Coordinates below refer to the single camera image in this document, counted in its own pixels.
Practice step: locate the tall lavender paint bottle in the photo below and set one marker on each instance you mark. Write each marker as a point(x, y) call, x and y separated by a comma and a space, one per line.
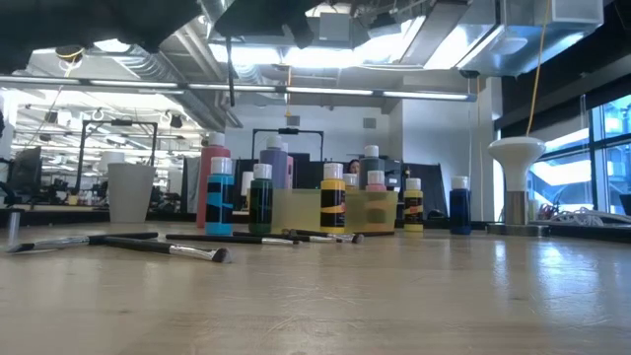
point(273, 167)

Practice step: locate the tall grey paint bottle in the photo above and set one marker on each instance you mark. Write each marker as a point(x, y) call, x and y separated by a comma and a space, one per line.
point(363, 172)

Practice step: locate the small pink paint bottle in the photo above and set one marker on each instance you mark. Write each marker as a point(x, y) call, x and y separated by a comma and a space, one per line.
point(376, 178)

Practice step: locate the small dark blue paint bottle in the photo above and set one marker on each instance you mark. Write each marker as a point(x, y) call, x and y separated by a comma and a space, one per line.
point(460, 212)

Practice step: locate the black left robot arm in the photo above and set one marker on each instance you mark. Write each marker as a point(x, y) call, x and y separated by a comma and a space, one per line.
point(74, 24)

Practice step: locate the tall red paint bottle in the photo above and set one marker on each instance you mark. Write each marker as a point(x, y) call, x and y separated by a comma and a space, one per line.
point(214, 150)

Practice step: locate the small cyan paint bottle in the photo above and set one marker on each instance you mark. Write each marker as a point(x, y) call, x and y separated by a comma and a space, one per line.
point(219, 187)

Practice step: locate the small yellow paint bottle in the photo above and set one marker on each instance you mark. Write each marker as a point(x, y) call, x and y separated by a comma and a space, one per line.
point(332, 190)
point(413, 207)

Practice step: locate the small green paint bottle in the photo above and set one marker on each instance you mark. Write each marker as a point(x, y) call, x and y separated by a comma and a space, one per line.
point(260, 202)

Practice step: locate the long ceiling light bar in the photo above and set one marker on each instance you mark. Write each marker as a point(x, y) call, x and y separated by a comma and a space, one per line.
point(325, 91)

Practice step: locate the person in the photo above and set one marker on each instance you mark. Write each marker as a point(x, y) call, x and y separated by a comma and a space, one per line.
point(353, 166)

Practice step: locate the yellow translucent plastic bin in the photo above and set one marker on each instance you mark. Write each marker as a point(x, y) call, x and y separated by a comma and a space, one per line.
point(301, 212)

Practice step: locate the white cup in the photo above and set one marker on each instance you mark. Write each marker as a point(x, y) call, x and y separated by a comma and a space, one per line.
point(130, 192)

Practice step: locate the dark computer monitor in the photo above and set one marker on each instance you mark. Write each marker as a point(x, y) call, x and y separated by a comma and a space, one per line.
point(27, 170)

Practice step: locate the white dome-top metal stand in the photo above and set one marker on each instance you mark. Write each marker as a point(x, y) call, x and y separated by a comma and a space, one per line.
point(516, 153)

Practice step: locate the ribbed silver ventilation duct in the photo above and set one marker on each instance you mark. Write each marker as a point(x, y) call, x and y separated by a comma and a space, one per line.
point(148, 64)

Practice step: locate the grey metal post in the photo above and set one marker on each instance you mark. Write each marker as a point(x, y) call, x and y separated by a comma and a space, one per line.
point(14, 227)

